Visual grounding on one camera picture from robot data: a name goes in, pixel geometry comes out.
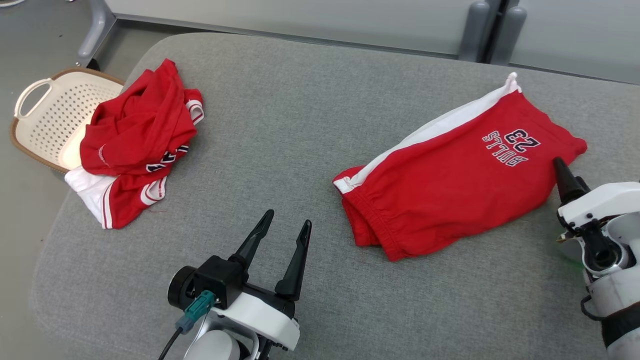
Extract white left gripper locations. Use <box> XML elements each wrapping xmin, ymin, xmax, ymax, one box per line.
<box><xmin>210</xmin><ymin>209</ymin><xmax>313</xmax><ymax>352</ymax></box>

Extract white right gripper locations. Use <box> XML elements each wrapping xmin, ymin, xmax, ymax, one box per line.
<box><xmin>552</xmin><ymin>156</ymin><xmax>640</xmax><ymax>278</ymax></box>

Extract red shorts with white stripe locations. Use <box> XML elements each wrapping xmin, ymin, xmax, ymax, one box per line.
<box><xmin>332</xmin><ymin>72</ymin><xmax>588</xmax><ymax>262</ymax></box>

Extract red jersey with white sleeves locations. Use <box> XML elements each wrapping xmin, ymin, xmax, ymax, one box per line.
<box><xmin>64</xmin><ymin>58</ymin><xmax>205</xmax><ymax>230</ymax></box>

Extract white partition panel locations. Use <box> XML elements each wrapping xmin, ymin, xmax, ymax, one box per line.
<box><xmin>492</xmin><ymin>0</ymin><xmax>640</xmax><ymax>85</ymax></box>
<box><xmin>102</xmin><ymin>0</ymin><xmax>501</xmax><ymax>63</ymax></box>

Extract grey rounded partition foot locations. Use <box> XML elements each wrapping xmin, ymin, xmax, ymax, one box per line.
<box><xmin>490</xmin><ymin>6</ymin><xmax>528</xmax><ymax>66</ymax></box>
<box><xmin>458</xmin><ymin>1</ymin><xmax>491</xmax><ymax>63</ymax></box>

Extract cream laundry basket brown rim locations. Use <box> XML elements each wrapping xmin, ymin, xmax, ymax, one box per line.
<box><xmin>10</xmin><ymin>67</ymin><xmax>126</xmax><ymax>175</ymax></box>

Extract grey bent partition leg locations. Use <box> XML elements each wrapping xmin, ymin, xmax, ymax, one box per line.
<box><xmin>76</xmin><ymin>0</ymin><xmax>118</xmax><ymax>68</ymax></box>

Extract teal left camera connector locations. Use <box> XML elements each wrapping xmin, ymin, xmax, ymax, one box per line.
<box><xmin>175</xmin><ymin>291</ymin><xmax>217</xmax><ymax>335</ymax></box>

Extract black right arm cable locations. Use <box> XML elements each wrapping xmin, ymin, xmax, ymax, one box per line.
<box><xmin>580</xmin><ymin>295</ymin><xmax>606</xmax><ymax>322</ymax></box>

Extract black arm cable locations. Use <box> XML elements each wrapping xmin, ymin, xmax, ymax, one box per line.
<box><xmin>158</xmin><ymin>325</ymin><xmax>185</xmax><ymax>360</ymax></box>
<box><xmin>580</xmin><ymin>295</ymin><xmax>606</xmax><ymax>322</ymax></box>

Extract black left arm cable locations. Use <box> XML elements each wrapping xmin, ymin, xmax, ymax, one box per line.
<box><xmin>158</xmin><ymin>325</ymin><xmax>185</xmax><ymax>360</ymax></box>

